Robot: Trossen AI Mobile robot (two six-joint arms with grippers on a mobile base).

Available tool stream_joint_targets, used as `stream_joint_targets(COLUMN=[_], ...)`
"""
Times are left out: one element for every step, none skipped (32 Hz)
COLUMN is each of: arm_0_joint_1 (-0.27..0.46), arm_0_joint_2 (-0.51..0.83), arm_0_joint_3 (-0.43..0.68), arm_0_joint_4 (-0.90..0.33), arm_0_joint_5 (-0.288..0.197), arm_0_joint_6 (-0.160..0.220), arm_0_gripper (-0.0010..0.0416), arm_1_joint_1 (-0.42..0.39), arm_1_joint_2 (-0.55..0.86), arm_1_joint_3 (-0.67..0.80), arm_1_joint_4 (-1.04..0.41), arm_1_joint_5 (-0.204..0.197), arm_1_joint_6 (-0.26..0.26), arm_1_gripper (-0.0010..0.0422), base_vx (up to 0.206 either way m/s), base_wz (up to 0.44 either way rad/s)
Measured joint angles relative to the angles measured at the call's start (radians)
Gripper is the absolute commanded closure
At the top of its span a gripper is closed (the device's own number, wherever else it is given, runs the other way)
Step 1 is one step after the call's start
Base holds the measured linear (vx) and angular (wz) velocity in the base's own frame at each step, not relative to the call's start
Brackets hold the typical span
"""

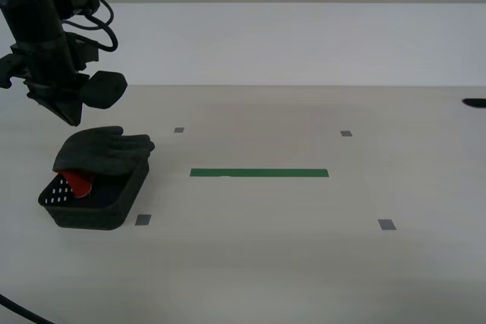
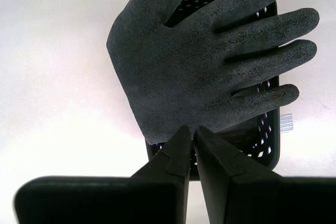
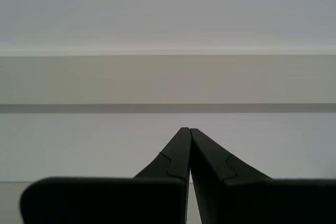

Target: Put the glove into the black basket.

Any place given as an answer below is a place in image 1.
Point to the black perforated plastic basket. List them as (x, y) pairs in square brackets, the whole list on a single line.
[(91, 217)]

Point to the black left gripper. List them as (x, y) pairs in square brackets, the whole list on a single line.
[(49, 73)]

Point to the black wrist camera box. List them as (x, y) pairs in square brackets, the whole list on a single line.
[(85, 52)]

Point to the black glove with red cuff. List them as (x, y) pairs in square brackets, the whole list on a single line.
[(102, 149)]

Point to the green tape strip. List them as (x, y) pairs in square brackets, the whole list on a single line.
[(258, 173)]

